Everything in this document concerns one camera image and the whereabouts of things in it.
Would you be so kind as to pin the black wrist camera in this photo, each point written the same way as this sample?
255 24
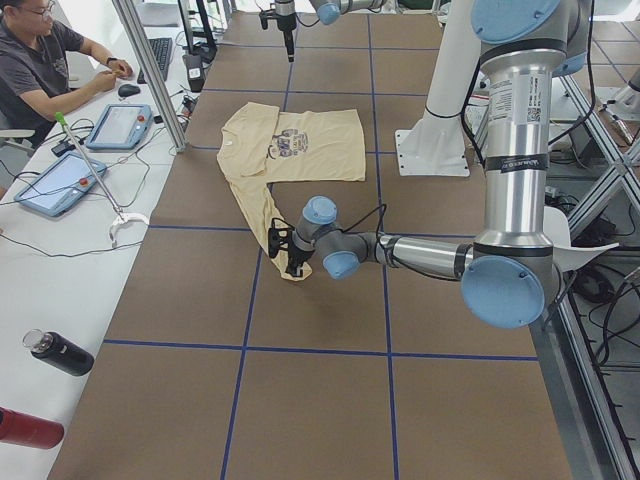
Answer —
279 235
265 17

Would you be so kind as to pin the seated man in grey shirt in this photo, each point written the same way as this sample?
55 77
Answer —
34 68

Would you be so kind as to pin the black water bottle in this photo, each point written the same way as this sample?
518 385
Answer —
59 352

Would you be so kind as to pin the red water bottle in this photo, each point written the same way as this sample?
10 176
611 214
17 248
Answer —
26 430

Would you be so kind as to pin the near blue teach pendant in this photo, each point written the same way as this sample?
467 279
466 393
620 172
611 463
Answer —
58 188

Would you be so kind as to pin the small black box device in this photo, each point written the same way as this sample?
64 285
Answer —
61 148

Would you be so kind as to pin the black computer keyboard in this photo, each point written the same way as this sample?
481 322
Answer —
162 48

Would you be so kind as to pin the reacher grabber stick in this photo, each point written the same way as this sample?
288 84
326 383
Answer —
122 217

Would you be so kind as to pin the aluminium frame post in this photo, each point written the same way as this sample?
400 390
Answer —
147 61

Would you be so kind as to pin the cream long-sleeve graphic shirt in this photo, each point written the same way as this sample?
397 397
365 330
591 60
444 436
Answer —
263 145

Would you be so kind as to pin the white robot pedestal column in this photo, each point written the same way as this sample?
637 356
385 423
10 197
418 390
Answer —
435 145

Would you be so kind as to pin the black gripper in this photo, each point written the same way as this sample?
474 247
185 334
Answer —
287 29
298 253

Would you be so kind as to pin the far blue teach pendant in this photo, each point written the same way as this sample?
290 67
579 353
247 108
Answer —
120 127

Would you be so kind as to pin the blue teach pendant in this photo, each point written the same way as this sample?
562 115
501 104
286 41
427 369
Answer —
120 127
58 188

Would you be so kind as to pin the black computer mouse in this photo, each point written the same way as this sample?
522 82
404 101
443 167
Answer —
128 90

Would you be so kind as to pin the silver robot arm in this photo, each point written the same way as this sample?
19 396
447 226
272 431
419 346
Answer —
284 13
509 274

